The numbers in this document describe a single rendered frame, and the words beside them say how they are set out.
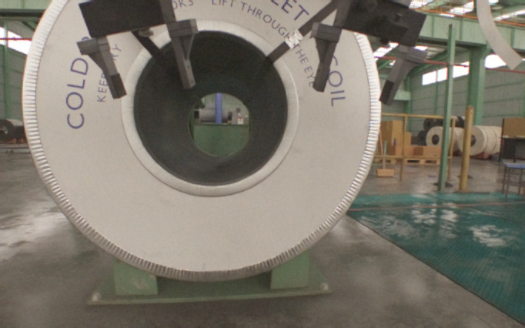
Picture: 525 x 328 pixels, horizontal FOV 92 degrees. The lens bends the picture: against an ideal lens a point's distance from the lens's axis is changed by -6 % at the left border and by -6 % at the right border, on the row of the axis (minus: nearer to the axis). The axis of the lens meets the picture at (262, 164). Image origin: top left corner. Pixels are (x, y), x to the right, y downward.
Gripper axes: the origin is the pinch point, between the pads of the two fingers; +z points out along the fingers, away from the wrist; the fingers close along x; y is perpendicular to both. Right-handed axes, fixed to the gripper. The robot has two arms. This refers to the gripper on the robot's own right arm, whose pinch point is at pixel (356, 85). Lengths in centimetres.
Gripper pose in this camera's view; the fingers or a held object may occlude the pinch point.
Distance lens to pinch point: 51.3
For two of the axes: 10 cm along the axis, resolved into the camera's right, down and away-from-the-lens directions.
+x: 9.7, 1.1, 2.0
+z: -2.0, 8.6, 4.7
